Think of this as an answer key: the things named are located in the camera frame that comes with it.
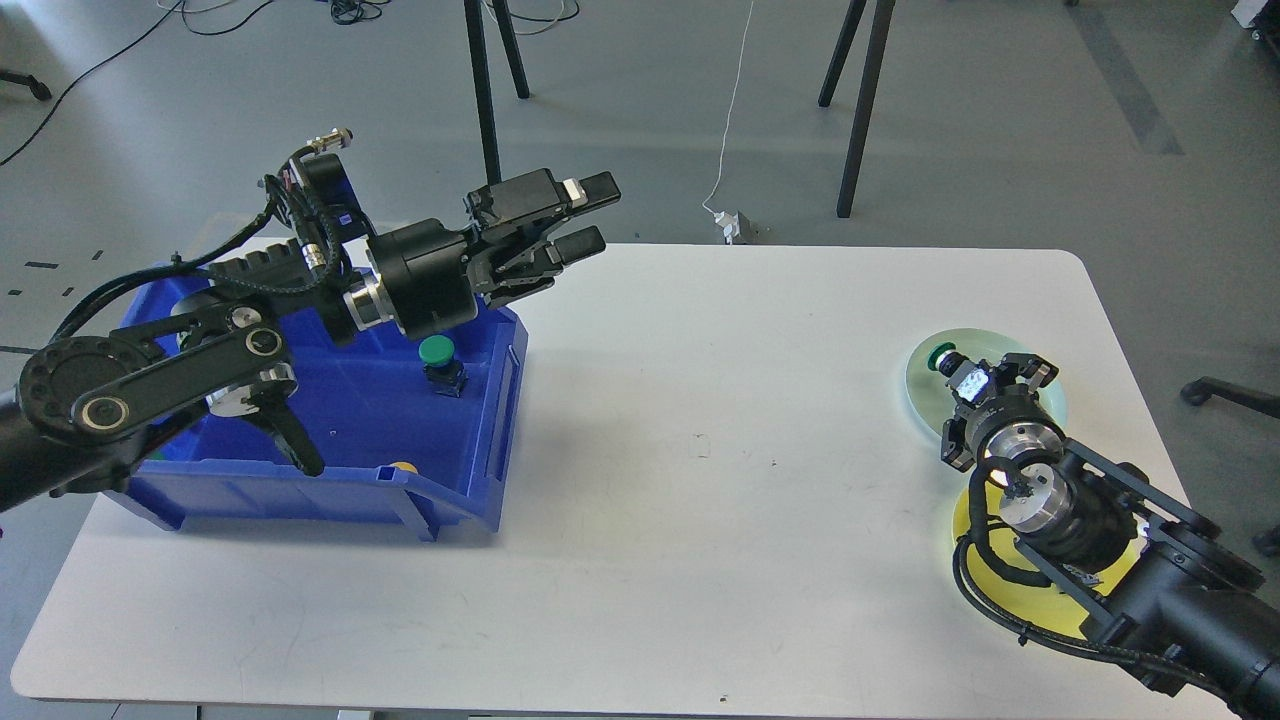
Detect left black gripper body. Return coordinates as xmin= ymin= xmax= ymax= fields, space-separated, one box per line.
xmin=346 ymin=184 xmax=561 ymax=340

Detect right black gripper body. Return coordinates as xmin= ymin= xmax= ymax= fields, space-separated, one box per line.
xmin=940 ymin=380 xmax=1065 ymax=471

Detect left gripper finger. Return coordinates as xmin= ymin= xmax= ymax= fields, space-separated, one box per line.
xmin=490 ymin=225 xmax=605 ymax=301
xmin=465 ymin=168 xmax=622 ymax=225

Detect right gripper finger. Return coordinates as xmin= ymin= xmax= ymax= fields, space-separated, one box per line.
xmin=945 ymin=357 xmax=996 ymax=406
xmin=1000 ymin=354 xmax=1059 ymax=396

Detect green button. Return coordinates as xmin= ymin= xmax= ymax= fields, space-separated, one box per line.
xmin=925 ymin=341 xmax=968 ymax=378
xmin=419 ymin=334 xmax=468 ymax=398

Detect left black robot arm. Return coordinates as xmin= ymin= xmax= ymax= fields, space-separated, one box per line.
xmin=1 ymin=128 xmax=621 ymax=510

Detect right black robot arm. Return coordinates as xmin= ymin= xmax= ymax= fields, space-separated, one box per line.
xmin=927 ymin=343 xmax=1279 ymax=719

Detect light green plate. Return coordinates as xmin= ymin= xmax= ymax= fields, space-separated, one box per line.
xmin=905 ymin=328 xmax=1066 ymax=441

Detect yellow plate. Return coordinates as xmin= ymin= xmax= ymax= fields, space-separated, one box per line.
xmin=952 ymin=486 xmax=1146 ymax=639

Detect blue plastic bin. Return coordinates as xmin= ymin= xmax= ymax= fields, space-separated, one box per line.
xmin=106 ymin=307 xmax=529 ymax=542

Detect black tripod legs left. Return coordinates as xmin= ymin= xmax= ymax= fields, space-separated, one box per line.
xmin=463 ymin=1 xmax=531 ymax=184

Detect black tripod legs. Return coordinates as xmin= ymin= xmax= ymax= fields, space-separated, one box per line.
xmin=817 ymin=1 xmax=897 ymax=219
xmin=463 ymin=1 xmax=531 ymax=184

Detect white power adapter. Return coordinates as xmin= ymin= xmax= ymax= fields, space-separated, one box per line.
xmin=712 ymin=211 xmax=771 ymax=246

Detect black tripod legs right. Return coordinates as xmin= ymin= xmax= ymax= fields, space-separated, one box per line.
xmin=817 ymin=1 xmax=897 ymax=219

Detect black chair base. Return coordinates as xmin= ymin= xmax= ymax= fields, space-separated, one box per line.
xmin=0 ymin=68 xmax=52 ymax=102

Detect white cable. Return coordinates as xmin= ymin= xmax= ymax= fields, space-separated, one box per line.
xmin=701 ymin=0 xmax=756 ymax=217

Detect black floor cable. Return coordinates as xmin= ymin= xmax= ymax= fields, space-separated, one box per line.
xmin=0 ymin=0 xmax=291 ymax=169

